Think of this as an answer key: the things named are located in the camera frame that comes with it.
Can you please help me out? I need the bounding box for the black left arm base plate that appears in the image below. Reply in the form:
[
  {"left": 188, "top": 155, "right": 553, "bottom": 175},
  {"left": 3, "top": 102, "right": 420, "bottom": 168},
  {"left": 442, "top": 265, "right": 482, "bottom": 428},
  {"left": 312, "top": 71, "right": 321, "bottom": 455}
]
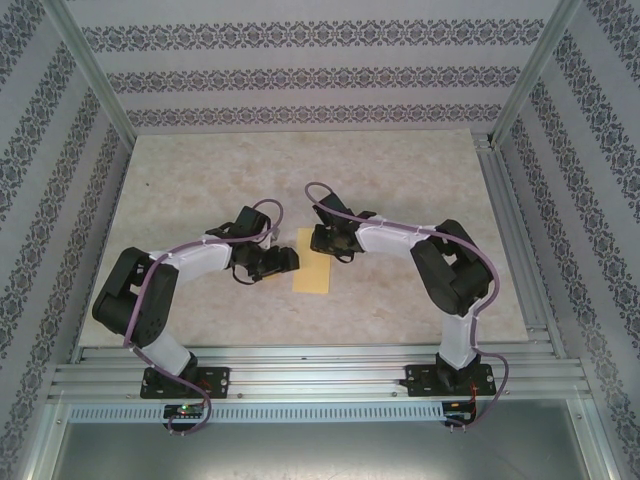
[{"left": 141, "top": 366, "right": 231, "bottom": 400}]

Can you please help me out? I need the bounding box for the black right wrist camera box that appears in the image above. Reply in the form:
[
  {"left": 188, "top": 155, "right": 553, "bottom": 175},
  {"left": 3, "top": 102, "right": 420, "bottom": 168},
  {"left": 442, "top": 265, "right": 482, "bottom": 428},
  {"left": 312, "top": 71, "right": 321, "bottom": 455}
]
[{"left": 312, "top": 193, "right": 359, "bottom": 227}]

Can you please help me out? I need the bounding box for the slotted grey cable duct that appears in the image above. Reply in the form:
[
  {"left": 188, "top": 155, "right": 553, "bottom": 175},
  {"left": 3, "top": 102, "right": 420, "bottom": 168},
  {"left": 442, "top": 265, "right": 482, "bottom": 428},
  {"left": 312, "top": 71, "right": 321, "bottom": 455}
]
[{"left": 67, "top": 403, "right": 447, "bottom": 424}]

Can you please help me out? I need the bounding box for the aluminium side rail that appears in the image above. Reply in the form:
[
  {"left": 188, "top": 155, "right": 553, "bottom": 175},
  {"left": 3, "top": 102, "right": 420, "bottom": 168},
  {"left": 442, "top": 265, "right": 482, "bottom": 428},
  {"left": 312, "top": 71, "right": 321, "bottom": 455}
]
[
  {"left": 472, "top": 132, "right": 569, "bottom": 359},
  {"left": 69, "top": 132, "right": 139, "bottom": 364}
]

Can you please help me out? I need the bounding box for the aluminium mounting rail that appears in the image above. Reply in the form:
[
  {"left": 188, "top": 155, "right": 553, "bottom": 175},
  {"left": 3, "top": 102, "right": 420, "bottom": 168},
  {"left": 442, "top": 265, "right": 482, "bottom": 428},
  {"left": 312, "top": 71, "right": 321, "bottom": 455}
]
[{"left": 47, "top": 343, "right": 594, "bottom": 404}]

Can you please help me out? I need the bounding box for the small circuit board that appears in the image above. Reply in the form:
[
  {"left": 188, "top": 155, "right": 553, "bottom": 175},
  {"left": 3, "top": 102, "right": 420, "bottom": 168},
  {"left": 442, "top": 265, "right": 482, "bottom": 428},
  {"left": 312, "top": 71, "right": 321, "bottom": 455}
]
[
  {"left": 163, "top": 403, "right": 207, "bottom": 420},
  {"left": 442, "top": 399, "right": 479, "bottom": 422}
]

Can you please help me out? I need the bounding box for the aluminium frame post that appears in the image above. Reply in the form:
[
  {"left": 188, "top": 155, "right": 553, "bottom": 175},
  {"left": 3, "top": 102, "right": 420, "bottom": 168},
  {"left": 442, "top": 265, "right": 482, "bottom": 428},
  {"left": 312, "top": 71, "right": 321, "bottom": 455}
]
[
  {"left": 42, "top": 0, "right": 139, "bottom": 149},
  {"left": 489, "top": 0, "right": 586, "bottom": 149}
]

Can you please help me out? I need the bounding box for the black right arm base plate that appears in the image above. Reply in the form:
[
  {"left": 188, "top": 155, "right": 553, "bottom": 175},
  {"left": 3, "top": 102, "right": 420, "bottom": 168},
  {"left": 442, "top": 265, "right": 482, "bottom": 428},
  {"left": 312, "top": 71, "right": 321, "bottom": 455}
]
[{"left": 405, "top": 363, "right": 495, "bottom": 399}]

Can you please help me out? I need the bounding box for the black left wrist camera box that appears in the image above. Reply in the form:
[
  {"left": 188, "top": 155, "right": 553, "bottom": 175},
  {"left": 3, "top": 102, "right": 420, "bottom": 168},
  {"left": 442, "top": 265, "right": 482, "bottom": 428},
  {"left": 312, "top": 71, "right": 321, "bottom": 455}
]
[{"left": 234, "top": 204, "right": 279, "bottom": 249}]

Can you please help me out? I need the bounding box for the grey metal sheet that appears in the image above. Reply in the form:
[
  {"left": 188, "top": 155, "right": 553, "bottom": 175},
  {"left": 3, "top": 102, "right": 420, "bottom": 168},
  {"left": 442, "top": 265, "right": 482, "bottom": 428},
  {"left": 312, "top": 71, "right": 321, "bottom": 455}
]
[{"left": 49, "top": 419, "right": 607, "bottom": 480}]

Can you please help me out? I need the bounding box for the yellow paper sheet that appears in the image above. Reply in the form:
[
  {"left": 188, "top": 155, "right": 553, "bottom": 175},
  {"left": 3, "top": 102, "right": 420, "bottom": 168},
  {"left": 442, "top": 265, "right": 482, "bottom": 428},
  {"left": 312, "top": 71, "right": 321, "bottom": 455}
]
[{"left": 291, "top": 227, "right": 334, "bottom": 295}]

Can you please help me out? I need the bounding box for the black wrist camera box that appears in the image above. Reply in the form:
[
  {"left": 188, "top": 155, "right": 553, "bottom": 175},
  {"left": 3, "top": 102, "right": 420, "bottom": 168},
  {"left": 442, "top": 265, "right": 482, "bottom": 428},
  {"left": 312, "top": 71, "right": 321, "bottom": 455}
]
[
  {"left": 312, "top": 193, "right": 359, "bottom": 227},
  {"left": 234, "top": 204, "right": 279, "bottom": 249}
]

